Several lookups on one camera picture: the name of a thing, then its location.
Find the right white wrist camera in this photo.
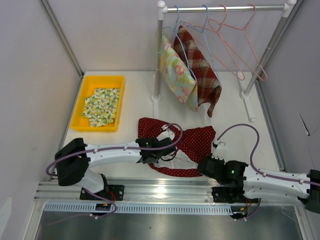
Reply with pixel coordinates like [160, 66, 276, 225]
[211, 140, 228, 160]

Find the white slotted cable duct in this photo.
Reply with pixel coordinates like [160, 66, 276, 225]
[44, 201, 240, 216]

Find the red plaid skirt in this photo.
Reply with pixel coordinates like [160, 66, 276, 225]
[173, 25, 222, 118]

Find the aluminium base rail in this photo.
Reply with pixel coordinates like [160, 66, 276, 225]
[33, 177, 220, 205]

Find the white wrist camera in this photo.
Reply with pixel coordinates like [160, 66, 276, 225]
[156, 124, 175, 141]
[211, 140, 228, 160]

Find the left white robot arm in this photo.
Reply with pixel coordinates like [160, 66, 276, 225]
[54, 137, 176, 201]

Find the blue wire hanger left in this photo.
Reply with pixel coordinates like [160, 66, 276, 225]
[162, 5, 198, 83]

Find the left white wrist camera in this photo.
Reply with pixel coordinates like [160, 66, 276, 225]
[156, 124, 175, 141]

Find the metal clothes rack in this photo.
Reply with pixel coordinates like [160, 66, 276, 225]
[151, 0, 297, 123]

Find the yellow plastic tray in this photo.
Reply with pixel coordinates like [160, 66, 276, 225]
[70, 75, 125, 132]

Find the blue wire hanger right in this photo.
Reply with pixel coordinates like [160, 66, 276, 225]
[179, 4, 220, 80]

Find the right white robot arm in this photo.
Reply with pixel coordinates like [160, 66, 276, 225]
[197, 155, 320, 214]

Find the lemon print cloth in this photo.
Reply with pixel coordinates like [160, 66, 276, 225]
[82, 88, 121, 128]

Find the blue wire hanger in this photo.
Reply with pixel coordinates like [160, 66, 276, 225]
[162, 5, 198, 83]
[179, 4, 220, 80]

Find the pastel floral skirt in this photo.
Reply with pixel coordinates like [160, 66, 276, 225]
[159, 32, 198, 112]

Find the red polka dot skirt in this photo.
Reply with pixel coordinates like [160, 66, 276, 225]
[137, 117, 216, 178]

